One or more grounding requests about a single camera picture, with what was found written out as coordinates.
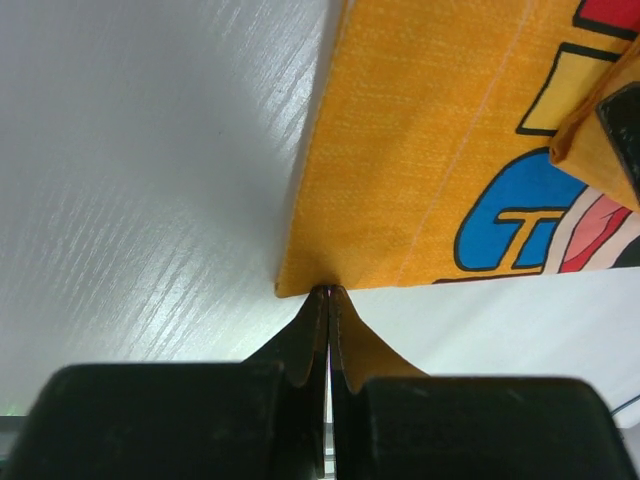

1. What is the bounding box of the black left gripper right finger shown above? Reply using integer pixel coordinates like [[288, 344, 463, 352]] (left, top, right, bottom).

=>
[[328, 286, 637, 479]]

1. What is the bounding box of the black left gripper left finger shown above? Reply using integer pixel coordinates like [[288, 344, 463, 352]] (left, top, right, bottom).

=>
[[1, 287, 330, 479]]

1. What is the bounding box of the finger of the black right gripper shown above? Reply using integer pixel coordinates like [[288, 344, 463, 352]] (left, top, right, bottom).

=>
[[595, 82, 639, 210]]

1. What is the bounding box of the orange cartoon print cloth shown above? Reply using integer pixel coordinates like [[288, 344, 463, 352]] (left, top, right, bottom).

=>
[[276, 1, 639, 405]]

